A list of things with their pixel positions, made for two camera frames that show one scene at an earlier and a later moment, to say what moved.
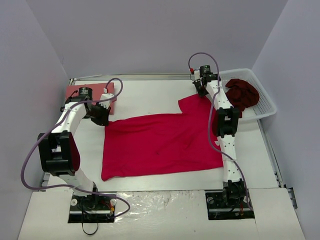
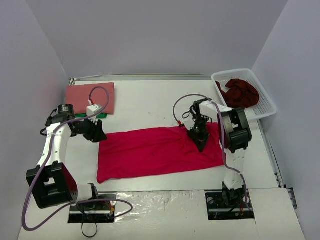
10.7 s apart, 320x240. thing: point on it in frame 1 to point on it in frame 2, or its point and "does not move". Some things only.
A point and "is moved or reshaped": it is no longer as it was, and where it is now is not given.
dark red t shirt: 241,94 does not move
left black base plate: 94,208 does not move
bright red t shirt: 160,143 is moved or reshaped
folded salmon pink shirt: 97,90 does not move
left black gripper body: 99,115 to 92,131
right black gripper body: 199,87 to 198,135
